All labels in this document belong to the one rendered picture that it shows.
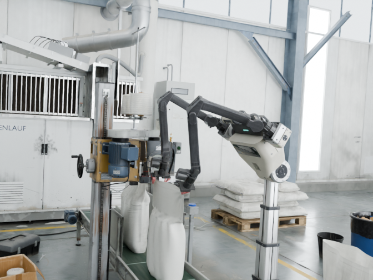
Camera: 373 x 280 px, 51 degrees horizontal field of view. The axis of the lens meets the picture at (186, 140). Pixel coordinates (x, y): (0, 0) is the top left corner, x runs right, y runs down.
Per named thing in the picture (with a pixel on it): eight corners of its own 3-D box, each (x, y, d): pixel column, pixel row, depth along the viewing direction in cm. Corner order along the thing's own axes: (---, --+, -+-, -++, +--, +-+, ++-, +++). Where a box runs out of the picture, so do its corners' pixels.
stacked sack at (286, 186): (301, 193, 601) (302, 183, 601) (278, 193, 583) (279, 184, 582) (273, 185, 662) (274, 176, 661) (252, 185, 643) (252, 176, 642)
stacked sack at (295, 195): (310, 201, 598) (311, 192, 597) (274, 204, 568) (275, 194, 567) (291, 196, 637) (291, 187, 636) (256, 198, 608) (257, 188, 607)
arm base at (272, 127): (273, 123, 241) (264, 139, 240) (264, 115, 238) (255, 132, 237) (282, 123, 233) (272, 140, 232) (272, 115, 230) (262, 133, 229)
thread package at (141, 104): (155, 116, 281) (156, 93, 280) (132, 115, 274) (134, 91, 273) (147, 116, 296) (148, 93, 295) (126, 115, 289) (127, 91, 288)
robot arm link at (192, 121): (197, 112, 220) (195, 104, 230) (187, 113, 220) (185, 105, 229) (201, 176, 241) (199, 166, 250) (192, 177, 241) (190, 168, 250)
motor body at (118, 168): (132, 178, 277) (134, 143, 275) (110, 179, 270) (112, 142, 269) (125, 175, 290) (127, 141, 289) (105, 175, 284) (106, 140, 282)
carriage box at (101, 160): (139, 181, 300) (141, 140, 298) (95, 182, 285) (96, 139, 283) (129, 176, 322) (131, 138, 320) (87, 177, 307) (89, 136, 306)
